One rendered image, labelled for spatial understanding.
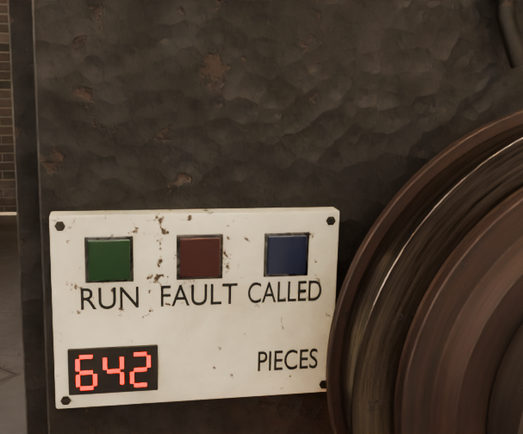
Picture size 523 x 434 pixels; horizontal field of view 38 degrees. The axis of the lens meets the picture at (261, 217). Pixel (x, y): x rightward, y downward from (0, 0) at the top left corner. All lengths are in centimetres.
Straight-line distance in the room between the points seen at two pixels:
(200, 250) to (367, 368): 18
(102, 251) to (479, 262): 32
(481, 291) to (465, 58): 25
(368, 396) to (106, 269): 25
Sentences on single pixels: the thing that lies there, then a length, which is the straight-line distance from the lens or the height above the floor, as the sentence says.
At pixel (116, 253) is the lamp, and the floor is 121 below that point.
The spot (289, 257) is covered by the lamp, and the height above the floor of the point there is 120.
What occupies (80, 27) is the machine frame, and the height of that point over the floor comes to 140.
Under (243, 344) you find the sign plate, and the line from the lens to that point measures 73.
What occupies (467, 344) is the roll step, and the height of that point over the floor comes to 117.
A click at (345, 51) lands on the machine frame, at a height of 138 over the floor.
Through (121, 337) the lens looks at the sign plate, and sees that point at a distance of 71.
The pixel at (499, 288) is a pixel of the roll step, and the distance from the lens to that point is 60.
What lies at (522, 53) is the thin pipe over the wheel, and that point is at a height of 139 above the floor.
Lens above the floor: 138
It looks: 12 degrees down
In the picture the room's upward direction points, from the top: 1 degrees clockwise
